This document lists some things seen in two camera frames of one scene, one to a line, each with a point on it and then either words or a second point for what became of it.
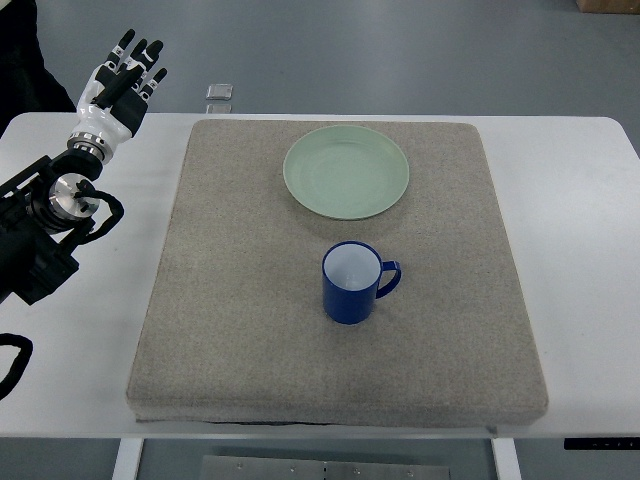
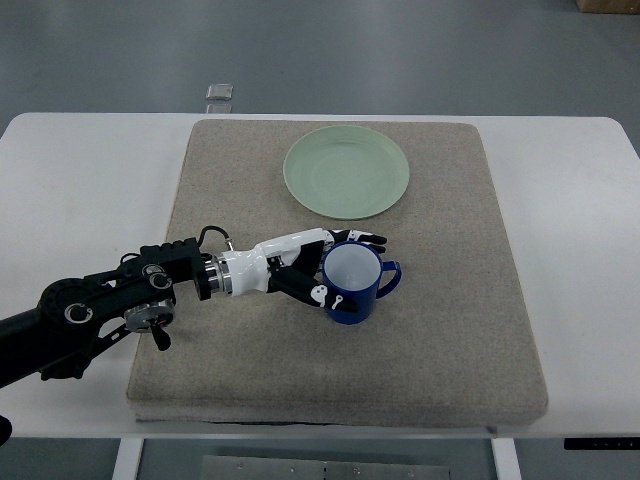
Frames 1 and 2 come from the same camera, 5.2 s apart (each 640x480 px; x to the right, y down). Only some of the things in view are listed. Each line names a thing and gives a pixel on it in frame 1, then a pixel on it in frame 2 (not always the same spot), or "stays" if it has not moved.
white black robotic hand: [116, 97] → [291, 263]
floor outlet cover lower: [219, 108] stays
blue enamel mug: [354, 277] stays
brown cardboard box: [609, 6] stays
